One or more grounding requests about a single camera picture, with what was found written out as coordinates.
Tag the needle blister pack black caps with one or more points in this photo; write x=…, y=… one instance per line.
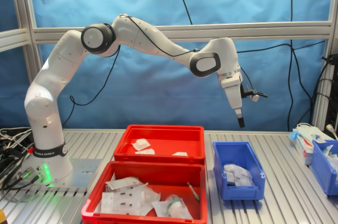
x=126, y=206
x=126, y=195

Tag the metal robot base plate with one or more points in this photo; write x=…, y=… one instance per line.
x=84, y=179

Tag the flat white paper pack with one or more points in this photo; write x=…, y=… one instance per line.
x=113, y=177

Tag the green tipped syringe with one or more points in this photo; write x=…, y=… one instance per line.
x=194, y=192

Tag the white Fuhrmann bandage pack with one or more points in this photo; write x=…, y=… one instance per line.
x=144, y=151
x=180, y=153
x=239, y=173

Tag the clear pouch with green part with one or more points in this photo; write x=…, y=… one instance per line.
x=174, y=208

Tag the red plastic crate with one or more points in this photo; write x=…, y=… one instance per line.
x=148, y=218
x=158, y=159

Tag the light blue face masks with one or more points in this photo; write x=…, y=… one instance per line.
x=306, y=131

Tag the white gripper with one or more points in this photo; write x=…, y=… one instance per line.
x=233, y=92

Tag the aluminium profile frame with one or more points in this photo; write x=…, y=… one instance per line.
x=264, y=29

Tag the white printed mask box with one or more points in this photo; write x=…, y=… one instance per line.
x=302, y=150

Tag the red knob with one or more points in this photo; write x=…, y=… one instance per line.
x=31, y=150

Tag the blue plastic storage bin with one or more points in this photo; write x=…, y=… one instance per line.
x=253, y=195
x=324, y=176

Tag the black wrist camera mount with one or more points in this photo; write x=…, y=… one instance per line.
x=253, y=94

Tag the clear plastic pouch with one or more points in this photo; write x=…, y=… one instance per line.
x=151, y=195

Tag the yellow object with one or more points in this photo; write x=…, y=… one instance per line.
x=2, y=217

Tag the white packs in bin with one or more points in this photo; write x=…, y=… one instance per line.
x=330, y=155

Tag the long printed syringe pack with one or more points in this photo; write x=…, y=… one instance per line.
x=124, y=183

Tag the white gauze blister pack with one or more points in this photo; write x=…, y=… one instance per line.
x=141, y=145

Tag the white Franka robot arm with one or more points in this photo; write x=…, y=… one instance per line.
x=47, y=89

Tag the black equipment rack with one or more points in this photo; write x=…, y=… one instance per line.
x=333, y=97

